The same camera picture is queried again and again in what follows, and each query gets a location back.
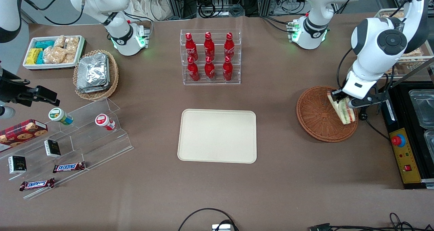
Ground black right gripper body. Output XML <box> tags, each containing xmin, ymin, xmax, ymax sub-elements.
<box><xmin>0</xmin><ymin>68</ymin><xmax>33</xmax><ymax>105</ymax></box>

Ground triangular sandwich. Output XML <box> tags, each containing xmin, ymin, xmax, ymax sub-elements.
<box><xmin>327</xmin><ymin>90</ymin><xmax>356</xmax><ymax>125</ymax></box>

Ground white rectangular snack tray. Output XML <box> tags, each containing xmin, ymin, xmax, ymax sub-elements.
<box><xmin>22</xmin><ymin>35</ymin><xmax>85</xmax><ymax>70</ymax></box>

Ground round brown wicker basket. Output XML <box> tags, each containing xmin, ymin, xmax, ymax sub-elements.
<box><xmin>296</xmin><ymin>85</ymin><xmax>359</xmax><ymax>143</ymax></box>

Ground light oval wicker basket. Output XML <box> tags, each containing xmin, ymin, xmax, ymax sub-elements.
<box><xmin>73</xmin><ymin>49</ymin><xmax>119</xmax><ymax>101</ymax></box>

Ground beige rectangular tray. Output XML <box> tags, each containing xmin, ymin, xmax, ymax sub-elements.
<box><xmin>177</xmin><ymin>109</ymin><xmax>257</xmax><ymax>164</ymax></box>

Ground green lid yogurt cup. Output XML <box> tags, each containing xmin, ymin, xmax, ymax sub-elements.
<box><xmin>48</xmin><ymin>107</ymin><xmax>74</xmax><ymax>126</ymax></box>

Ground red plaid cookie box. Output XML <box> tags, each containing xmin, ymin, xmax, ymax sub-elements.
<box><xmin>0</xmin><ymin>119</ymin><xmax>48</xmax><ymax>153</ymax></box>

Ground yellow snack pack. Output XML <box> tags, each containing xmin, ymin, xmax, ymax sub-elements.
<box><xmin>26</xmin><ymin>48</ymin><xmax>43</xmax><ymax>65</ymax></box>

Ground stack of foil containers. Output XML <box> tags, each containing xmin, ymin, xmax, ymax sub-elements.
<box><xmin>76</xmin><ymin>53</ymin><xmax>111</xmax><ymax>94</ymax></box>

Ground small black box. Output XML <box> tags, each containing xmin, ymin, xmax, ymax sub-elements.
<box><xmin>8</xmin><ymin>155</ymin><xmax>27</xmax><ymax>174</ymax></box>
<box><xmin>44</xmin><ymin>139</ymin><xmax>62</xmax><ymax>158</ymax></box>

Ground black food warmer appliance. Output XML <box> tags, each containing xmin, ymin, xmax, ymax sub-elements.
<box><xmin>376</xmin><ymin>80</ymin><xmax>434</xmax><ymax>190</ymax></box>

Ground red emergency stop button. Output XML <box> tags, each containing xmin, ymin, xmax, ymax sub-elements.
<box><xmin>391</xmin><ymin>134</ymin><xmax>406</xmax><ymax>148</ymax></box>

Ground red lid yogurt cup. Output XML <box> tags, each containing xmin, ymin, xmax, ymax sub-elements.
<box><xmin>95</xmin><ymin>113</ymin><xmax>116</xmax><ymax>131</ymax></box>

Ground large steel pan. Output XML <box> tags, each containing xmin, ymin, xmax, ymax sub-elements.
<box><xmin>408</xmin><ymin>89</ymin><xmax>434</xmax><ymax>129</ymax></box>

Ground clear acrylic stepped display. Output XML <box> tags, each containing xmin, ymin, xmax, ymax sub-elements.
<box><xmin>0</xmin><ymin>96</ymin><xmax>134</xmax><ymax>200</ymax></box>

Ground Snickers bar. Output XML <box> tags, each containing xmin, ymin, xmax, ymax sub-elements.
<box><xmin>53</xmin><ymin>162</ymin><xmax>86</xmax><ymax>173</ymax></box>
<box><xmin>19</xmin><ymin>178</ymin><xmax>55</xmax><ymax>192</ymax></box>

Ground small steel pan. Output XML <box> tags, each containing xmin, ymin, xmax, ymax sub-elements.
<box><xmin>423</xmin><ymin>129</ymin><xmax>434</xmax><ymax>154</ymax></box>

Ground red cola bottle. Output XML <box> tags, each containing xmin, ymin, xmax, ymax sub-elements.
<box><xmin>187</xmin><ymin>57</ymin><xmax>200</xmax><ymax>82</ymax></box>
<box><xmin>204</xmin><ymin>56</ymin><xmax>216</xmax><ymax>81</ymax></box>
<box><xmin>222</xmin><ymin>56</ymin><xmax>234</xmax><ymax>82</ymax></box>
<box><xmin>204</xmin><ymin>31</ymin><xmax>216</xmax><ymax>59</ymax></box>
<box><xmin>185</xmin><ymin>33</ymin><xmax>199</xmax><ymax>61</ymax></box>
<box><xmin>224</xmin><ymin>32</ymin><xmax>236</xmax><ymax>58</ymax></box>

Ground clear acrylic bottle rack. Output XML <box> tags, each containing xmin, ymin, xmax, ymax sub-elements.
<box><xmin>180</xmin><ymin>29</ymin><xmax>242</xmax><ymax>86</ymax></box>

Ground white cloth bag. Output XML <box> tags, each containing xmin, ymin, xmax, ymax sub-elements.
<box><xmin>127</xmin><ymin>0</ymin><xmax>177</xmax><ymax>22</ymax></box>

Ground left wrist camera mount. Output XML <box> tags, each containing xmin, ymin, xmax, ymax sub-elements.
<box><xmin>355</xmin><ymin>85</ymin><xmax>389</xmax><ymax>109</ymax></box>

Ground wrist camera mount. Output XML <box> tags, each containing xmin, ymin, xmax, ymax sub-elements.
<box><xmin>0</xmin><ymin>105</ymin><xmax>16</xmax><ymax>120</ymax></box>
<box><xmin>355</xmin><ymin>85</ymin><xmax>389</xmax><ymax>109</ymax></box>

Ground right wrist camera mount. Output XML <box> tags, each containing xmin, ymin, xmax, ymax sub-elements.
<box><xmin>0</xmin><ymin>105</ymin><xmax>16</xmax><ymax>120</ymax></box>

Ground black power cord with plug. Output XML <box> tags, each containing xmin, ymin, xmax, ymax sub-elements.
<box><xmin>358</xmin><ymin>107</ymin><xmax>390</xmax><ymax>141</ymax></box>

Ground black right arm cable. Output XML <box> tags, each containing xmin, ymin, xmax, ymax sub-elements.
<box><xmin>20</xmin><ymin>0</ymin><xmax>86</xmax><ymax>26</ymax></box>

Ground white wire basket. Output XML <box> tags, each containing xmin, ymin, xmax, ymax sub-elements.
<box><xmin>375</xmin><ymin>8</ymin><xmax>434</xmax><ymax>81</ymax></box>

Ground black left base cables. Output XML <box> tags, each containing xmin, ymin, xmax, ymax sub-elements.
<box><xmin>259</xmin><ymin>15</ymin><xmax>296</xmax><ymax>34</ymax></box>

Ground black cable with connector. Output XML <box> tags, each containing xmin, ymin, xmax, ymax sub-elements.
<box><xmin>308</xmin><ymin>212</ymin><xmax>434</xmax><ymax>231</ymax></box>

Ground black looped cable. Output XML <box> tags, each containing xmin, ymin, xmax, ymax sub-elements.
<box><xmin>178</xmin><ymin>208</ymin><xmax>240</xmax><ymax>231</ymax></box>

